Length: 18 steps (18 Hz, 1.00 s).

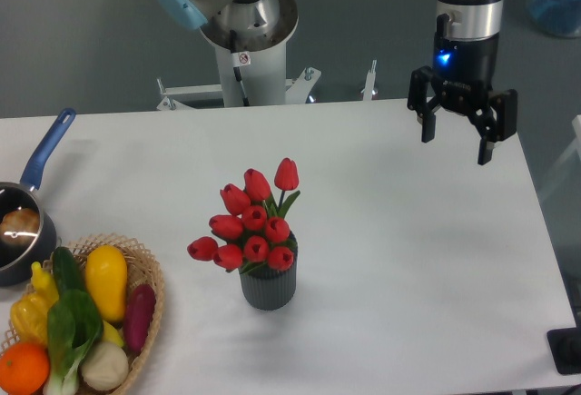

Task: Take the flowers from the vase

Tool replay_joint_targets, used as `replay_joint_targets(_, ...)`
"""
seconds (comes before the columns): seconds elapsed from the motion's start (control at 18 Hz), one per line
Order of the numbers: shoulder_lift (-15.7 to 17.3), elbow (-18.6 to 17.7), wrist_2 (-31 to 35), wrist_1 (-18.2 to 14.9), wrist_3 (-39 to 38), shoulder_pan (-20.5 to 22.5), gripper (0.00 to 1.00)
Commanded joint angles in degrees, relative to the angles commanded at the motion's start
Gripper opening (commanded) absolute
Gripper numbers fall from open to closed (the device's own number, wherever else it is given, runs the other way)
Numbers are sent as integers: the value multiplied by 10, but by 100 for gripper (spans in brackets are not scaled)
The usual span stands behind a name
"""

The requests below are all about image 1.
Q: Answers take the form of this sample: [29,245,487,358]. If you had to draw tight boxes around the purple eggplant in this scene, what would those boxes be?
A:
[123,284,156,353]

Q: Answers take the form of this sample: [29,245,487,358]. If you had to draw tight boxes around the red tulip bouquet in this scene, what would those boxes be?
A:
[187,158,300,276]

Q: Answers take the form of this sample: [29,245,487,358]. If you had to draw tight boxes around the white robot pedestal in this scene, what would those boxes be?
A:
[159,0,321,108]

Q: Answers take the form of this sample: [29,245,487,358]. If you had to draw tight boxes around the dark grey ribbed vase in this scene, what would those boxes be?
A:
[240,232,298,311]

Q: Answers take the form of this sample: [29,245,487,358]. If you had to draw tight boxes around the black device at table edge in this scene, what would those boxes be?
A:
[547,328,580,375]

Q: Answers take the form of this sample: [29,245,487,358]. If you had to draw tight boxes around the brown bread bun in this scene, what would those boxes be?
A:
[1,208,40,247]

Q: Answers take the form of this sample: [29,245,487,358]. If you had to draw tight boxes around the yellow squash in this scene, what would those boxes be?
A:
[84,245,128,324]

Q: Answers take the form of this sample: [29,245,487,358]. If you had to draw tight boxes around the blue handled saucepan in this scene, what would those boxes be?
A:
[1,108,76,287]

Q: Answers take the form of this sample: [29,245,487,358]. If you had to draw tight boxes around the orange fruit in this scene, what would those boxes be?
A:
[1,342,50,395]

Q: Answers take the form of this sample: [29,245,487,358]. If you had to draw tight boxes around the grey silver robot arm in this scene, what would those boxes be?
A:
[157,0,517,164]

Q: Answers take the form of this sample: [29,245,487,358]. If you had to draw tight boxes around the green bok choy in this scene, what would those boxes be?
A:
[43,290,103,394]

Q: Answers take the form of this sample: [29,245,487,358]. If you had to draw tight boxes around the yellow banana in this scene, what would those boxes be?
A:
[102,321,124,348]

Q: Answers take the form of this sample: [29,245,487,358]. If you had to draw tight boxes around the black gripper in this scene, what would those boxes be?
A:
[407,14,518,165]

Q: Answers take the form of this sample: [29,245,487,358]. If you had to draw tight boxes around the yellow bell pepper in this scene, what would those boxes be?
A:
[10,292,49,347]

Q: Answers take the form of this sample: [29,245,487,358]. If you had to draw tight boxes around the green cucumber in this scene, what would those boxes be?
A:
[51,246,86,295]

